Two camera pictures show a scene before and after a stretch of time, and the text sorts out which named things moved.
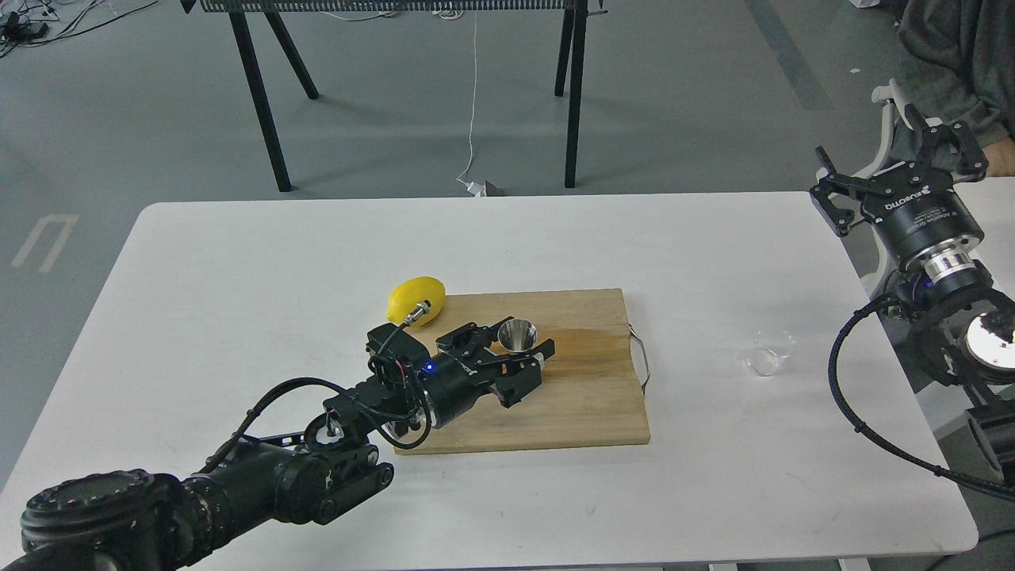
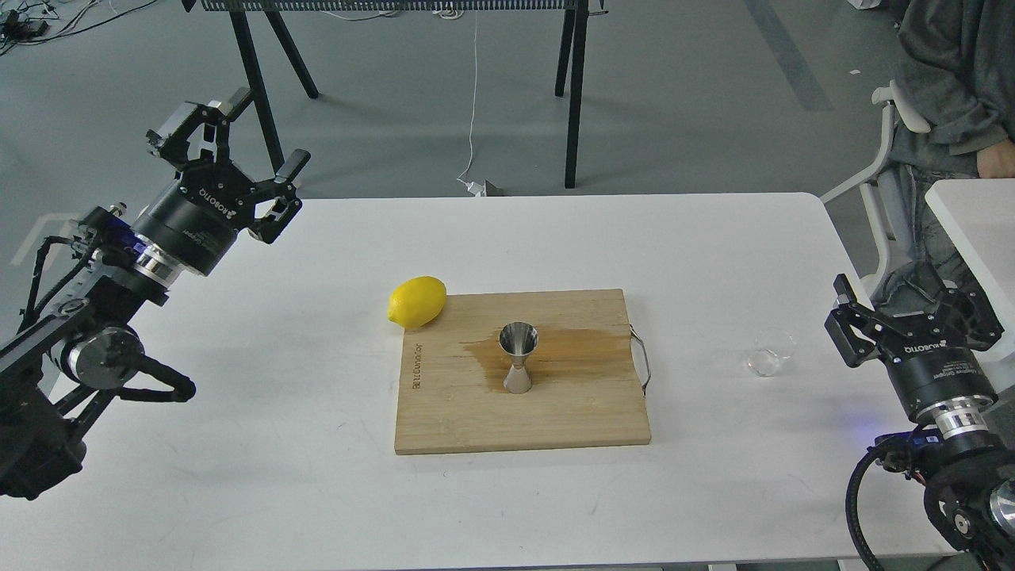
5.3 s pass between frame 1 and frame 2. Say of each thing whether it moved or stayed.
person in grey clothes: stayed
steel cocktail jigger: stayed
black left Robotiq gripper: moved
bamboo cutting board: stayed
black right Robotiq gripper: moved
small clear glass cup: stayed
